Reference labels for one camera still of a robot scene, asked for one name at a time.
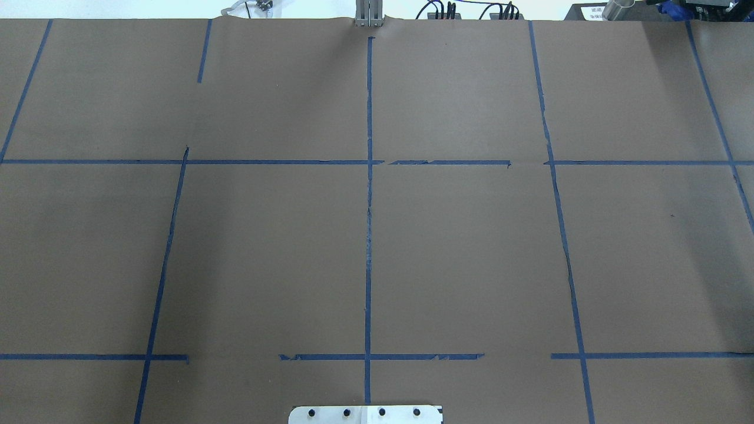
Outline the brown paper table cover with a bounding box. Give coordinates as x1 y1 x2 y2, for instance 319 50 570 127
2 16 752 423

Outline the aluminium frame post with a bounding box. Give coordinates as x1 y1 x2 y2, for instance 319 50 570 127
355 0 384 28

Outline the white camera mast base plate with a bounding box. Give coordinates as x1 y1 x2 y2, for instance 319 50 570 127
288 405 444 423

